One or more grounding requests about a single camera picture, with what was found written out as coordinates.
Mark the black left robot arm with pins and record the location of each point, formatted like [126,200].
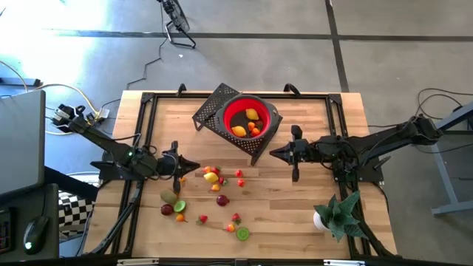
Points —
[103,142]

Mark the red toy strawberry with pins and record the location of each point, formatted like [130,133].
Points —
[222,181]
[202,219]
[215,170]
[259,124]
[236,218]

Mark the silver aluminium bar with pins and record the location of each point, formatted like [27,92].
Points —
[138,261]
[343,262]

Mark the black perforated metal shelf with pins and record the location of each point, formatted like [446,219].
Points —
[210,111]

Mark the grey metal table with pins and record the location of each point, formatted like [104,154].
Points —
[443,170]

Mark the red orange toy pear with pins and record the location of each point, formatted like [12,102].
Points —
[251,125]
[255,132]
[230,228]
[215,187]
[180,218]

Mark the grey laptop lid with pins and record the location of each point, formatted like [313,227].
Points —
[20,140]

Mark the green toy fruit half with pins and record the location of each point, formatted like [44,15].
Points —
[180,206]

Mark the black floor fan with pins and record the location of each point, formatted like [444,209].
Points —
[177,16]

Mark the dark red toy apple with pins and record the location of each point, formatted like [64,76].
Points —
[167,209]
[222,200]

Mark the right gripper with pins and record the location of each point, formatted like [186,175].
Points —
[305,151]

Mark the snake plant in white pot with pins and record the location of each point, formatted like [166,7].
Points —
[338,218]

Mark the red collapsible colander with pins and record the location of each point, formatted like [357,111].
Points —
[231,111]

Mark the dark grey side desk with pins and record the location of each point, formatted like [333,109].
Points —
[48,199]

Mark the black computer mouse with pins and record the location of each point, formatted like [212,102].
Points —
[35,234]

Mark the power strip with yellow plug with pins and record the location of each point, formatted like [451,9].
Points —
[92,118]

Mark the brown green kiwi half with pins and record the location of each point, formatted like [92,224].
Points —
[242,233]

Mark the black white checkered cloth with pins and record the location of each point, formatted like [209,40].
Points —
[74,212]

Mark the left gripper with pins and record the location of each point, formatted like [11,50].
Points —
[176,166]

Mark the black keyboard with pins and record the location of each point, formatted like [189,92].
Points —
[5,232]

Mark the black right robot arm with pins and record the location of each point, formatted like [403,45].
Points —
[388,138]

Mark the black aluminium table frame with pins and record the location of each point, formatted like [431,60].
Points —
[173,95]

